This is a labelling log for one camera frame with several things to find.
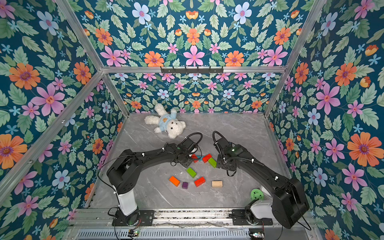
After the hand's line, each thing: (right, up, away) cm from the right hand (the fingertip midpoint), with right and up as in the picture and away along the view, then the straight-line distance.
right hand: (224, 163), depth 83 cm
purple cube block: (-22, -12, -1) cm, 25 cm away
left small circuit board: (-46, -31, -11) cm, 57 cm away
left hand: (-20, 0, +10) cm, 23 cm away
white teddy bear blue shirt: (-37, +24, +20) cm, 48 cm away
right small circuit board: (+14, -32, -12) cm, 37 cm away
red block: (-10, +1, +9) cm, 14 cm away
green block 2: (-19, -7, +5) cm, 21 cm away
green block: (-6, -2, +8) cm, 10 cm away
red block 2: (-14, -11, 0) cm, 17 cm away
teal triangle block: (-14, +1, +13) cm, 19 cm away
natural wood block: (-4, -11, 0) cm, 12 cm away
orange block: (-28, -11, +2) cm, 30 cm away
